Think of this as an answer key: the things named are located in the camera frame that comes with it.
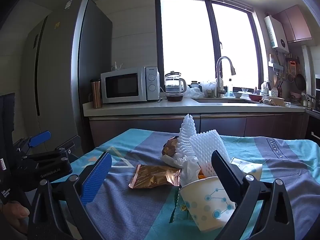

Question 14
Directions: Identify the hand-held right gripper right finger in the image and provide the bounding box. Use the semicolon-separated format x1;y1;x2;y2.
207;150;295;240

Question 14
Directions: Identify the teal and grey tablecloth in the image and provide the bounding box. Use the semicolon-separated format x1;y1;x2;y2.
61;129;320;240

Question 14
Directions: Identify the glass electric kettle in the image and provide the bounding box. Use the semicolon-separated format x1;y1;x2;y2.
164;71;187;97

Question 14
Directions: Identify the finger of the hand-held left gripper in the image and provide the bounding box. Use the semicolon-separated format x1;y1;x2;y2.
12;131;52;155
47;135;83;159

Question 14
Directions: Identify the copper travel tumbler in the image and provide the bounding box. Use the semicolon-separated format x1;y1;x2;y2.
88;79;102;109

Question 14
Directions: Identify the flattened white paper cup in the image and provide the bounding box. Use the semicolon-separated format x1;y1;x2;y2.
230;156;263;180

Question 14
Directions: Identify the hanging dark pan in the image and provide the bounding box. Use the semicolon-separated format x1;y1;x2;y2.
295;72;307;90

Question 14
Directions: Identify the wide white foam net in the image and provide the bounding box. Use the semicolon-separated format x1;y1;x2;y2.
189;129;232;178

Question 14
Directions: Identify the white water heater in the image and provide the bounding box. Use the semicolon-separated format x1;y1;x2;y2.
264;15;289;53

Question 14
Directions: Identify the tall white foam net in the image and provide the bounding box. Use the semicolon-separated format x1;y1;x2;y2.
175;114;200;168

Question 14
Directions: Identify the white paper cup blue print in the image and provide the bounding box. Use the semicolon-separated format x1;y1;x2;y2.
179;176;237;232

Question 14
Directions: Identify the kitchen counter cabinet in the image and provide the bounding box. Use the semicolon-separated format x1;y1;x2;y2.
83;96;307;146

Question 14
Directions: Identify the white microwave oven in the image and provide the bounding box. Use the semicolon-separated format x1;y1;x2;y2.
101;66;160;104

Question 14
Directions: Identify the clear plastic bag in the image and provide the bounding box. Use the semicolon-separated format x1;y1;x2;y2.
185;80;218;98

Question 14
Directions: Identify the dark framed window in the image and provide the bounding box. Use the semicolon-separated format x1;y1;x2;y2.
155;0;269;93

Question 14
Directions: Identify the person's left hand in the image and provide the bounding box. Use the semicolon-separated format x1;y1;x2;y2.
0;201;30;234

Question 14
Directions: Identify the brown wall cabinet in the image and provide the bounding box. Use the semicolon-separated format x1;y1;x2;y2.
276;5;312;43

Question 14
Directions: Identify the brown snack wrapper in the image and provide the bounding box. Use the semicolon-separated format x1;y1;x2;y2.
162;136;179;157

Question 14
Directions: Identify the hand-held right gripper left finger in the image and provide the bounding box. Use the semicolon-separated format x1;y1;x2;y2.
27;152;113;240

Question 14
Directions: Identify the grey refrigerator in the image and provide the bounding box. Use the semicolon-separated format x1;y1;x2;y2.
21;0;113;155

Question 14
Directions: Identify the steel kitchen faucet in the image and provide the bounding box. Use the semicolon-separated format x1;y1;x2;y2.
215;56;236;98

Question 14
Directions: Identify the white oval dish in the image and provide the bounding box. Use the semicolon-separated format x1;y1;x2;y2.
265;95;285;106

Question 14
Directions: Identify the white tissue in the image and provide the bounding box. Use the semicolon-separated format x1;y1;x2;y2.
162;154;202;188

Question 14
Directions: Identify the gold snack wrapper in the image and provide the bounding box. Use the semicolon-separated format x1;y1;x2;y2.
128;164;182;189

